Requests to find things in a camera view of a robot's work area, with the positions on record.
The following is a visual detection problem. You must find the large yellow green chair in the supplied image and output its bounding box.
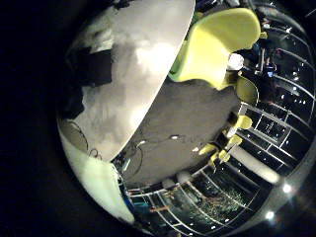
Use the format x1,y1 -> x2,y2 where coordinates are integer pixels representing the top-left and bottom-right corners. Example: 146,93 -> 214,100
168,7 -> 263,91

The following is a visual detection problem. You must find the yellow green stool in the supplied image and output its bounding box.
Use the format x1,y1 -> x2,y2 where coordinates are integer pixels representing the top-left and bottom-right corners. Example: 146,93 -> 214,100
209,149 -> 232,166
226,133 -> 244,148
197,143 -> 219,156
234,114 -> 254,130

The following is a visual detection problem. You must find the white round lamp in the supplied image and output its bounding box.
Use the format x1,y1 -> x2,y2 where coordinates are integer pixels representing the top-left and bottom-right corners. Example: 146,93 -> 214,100
226,52 -> 246,72

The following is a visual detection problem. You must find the small yellow green chair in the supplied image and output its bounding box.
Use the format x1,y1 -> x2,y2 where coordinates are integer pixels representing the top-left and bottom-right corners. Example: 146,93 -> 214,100
235,76 -> 260,107

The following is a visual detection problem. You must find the long white bench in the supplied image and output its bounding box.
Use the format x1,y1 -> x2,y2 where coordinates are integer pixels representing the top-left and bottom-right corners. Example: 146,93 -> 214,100
229,143 -> 281,185

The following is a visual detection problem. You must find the thin black table cable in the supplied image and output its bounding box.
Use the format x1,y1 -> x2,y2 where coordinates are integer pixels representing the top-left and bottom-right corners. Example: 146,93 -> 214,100
67,119 -> 104,161

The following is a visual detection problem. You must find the thin black floor cable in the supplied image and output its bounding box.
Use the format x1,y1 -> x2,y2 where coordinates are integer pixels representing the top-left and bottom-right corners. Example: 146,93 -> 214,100
129,132 -> 187,172

